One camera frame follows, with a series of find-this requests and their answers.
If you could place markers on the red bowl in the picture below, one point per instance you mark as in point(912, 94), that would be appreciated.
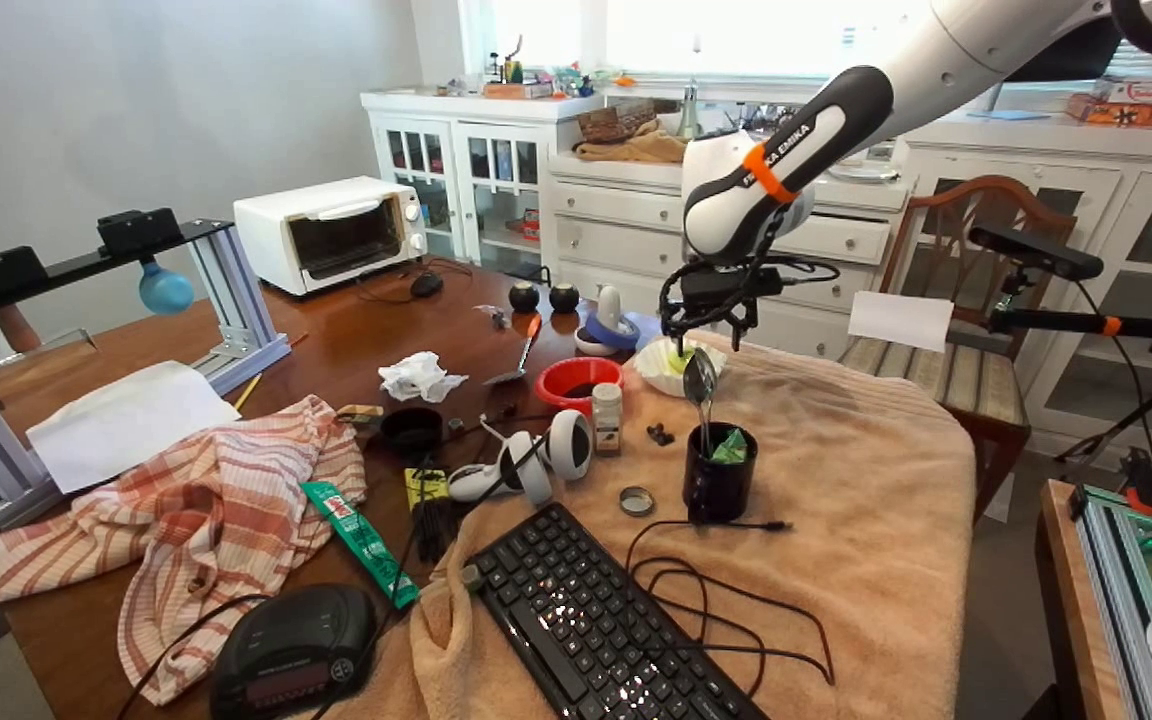
point(570, 382)

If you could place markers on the black cup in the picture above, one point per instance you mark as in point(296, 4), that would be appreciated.
point(713, 492)

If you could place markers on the striped cloth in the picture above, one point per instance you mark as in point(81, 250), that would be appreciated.
point(204, 527)

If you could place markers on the green tube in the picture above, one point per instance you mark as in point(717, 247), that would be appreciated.
point(363, 543)

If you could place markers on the blue bulb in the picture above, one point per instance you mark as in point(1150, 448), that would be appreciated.
point(164, 291)

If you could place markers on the white cabinet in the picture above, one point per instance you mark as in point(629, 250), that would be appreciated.
point(622, 221)

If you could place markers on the black keyboard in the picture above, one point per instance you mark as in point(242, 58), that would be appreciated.
point(593, 641)

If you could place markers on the tan towel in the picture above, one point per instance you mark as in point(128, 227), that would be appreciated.
point(845, 574)

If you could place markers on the wooden chair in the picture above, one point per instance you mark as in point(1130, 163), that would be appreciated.
point(974, 373)

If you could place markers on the white scalloped plate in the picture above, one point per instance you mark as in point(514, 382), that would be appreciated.
point(654, 355)

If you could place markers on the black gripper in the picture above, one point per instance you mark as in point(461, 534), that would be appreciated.
point(713, 293)

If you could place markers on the green tape piece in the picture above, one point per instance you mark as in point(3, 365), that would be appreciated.
point(735, 448)

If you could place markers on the black clock radio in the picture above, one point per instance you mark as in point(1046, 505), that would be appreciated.
point(296, 651)

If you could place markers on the white paper sheet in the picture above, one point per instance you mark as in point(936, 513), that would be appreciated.
point(125, 420)

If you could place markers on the white toaster oven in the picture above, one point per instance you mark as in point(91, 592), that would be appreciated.
point(329, 234)

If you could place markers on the white headphones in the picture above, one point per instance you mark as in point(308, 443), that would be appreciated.
point(534, 466)

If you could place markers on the small pill bottle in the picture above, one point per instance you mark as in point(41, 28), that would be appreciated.
point(610, 417)

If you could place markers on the crumpled white tissue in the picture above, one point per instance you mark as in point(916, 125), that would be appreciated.
point(416, 377)

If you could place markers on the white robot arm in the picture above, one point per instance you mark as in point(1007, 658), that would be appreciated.
point(741, 188)

